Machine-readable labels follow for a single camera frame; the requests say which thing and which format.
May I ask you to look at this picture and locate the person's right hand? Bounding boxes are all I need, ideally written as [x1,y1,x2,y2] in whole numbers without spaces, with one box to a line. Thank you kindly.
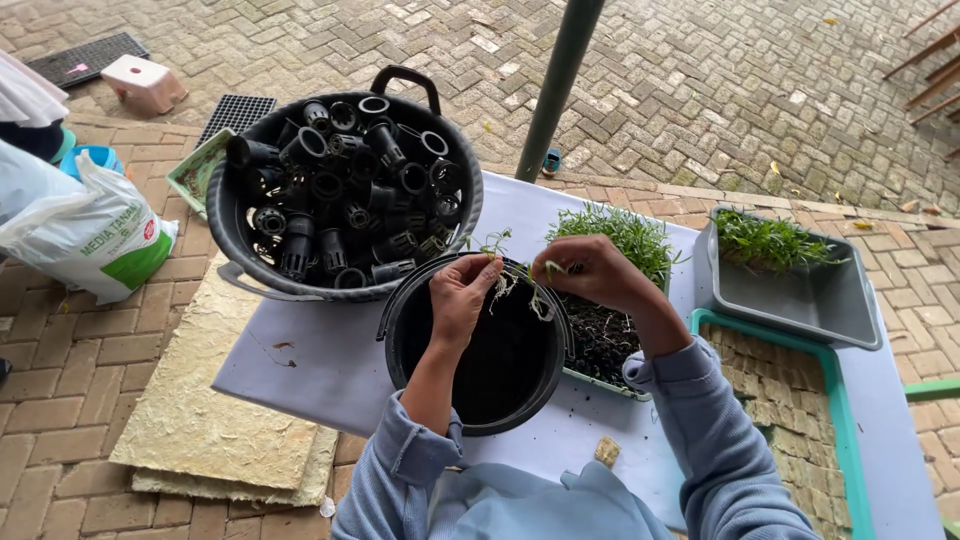
[531,234,643,316]

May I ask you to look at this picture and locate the person's left hand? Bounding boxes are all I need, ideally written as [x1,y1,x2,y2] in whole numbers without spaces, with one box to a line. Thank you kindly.
[429,253,506,348]

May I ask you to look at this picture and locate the green seedling with white roots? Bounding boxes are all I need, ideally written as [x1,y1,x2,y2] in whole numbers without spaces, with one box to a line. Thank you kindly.
[524,259,569,324]
[466,228,521,317]

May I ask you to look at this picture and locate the patch of green seedlings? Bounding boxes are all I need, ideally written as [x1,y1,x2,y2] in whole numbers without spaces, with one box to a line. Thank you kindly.
[545,201,685,289]

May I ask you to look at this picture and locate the green tray with soil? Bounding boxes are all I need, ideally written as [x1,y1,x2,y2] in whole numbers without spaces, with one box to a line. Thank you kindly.
[558,258,674,403]

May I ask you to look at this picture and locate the small black bucket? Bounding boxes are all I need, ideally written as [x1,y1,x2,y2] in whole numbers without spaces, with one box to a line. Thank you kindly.
[376,252,576,438]

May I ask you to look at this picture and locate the pile of black net pots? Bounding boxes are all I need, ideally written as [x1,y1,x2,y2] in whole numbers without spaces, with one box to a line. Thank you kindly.
[225,94,467,291]

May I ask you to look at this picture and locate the green metal pole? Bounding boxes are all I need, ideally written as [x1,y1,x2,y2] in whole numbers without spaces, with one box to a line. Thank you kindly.
[513,0,607,186]

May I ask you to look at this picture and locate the clump of green seedlings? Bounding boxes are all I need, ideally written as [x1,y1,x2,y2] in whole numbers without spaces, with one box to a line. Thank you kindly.
[712,207,851,274]

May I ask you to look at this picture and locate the person's light blue top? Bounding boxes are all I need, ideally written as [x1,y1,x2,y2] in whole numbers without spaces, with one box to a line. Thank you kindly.
[424,459,678,540]

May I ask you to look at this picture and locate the grey plastic tub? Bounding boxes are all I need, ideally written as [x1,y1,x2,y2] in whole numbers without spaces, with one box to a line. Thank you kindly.
[693,204,885,352]

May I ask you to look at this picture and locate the large black basin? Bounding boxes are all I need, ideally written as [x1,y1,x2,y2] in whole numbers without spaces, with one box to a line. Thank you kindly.
[204,64,486,304]

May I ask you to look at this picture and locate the yellow rockwool slab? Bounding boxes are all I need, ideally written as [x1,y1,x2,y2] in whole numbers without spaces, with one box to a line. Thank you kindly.
[130,422,340,509]
[109,250,321,492]

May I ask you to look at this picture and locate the layer of rockwool cubes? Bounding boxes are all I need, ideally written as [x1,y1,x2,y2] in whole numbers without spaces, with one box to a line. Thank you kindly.
[700,323,855,540]

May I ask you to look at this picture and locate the black seedling tray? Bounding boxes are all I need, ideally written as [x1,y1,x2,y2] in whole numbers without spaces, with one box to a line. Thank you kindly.
[24,30,152,90]
[194,93,278,150]

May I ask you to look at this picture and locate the empty light green tray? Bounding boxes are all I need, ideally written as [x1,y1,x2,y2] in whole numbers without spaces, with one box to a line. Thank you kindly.
[165,126,237,222]

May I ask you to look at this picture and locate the teal plastic tray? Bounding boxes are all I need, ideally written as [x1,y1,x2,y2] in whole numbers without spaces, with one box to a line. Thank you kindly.
[689,308,878,540]

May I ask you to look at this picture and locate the pink plastic stool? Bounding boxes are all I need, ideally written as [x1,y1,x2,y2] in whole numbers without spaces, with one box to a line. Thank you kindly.
[99,53,189,117]

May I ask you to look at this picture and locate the white and green media bag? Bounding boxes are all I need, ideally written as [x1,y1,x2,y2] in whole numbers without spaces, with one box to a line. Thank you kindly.
[0,139,180,306]

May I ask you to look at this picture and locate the blue plastic pail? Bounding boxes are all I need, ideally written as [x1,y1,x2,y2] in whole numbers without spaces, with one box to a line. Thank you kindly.
[57,144,126,183]

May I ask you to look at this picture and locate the wooden furniture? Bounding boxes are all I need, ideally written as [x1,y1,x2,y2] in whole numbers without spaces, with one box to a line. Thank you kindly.
[882,0,960,163]

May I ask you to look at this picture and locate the green table frame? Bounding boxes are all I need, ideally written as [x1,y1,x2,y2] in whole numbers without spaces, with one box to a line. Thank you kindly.
[903,378,960,405]

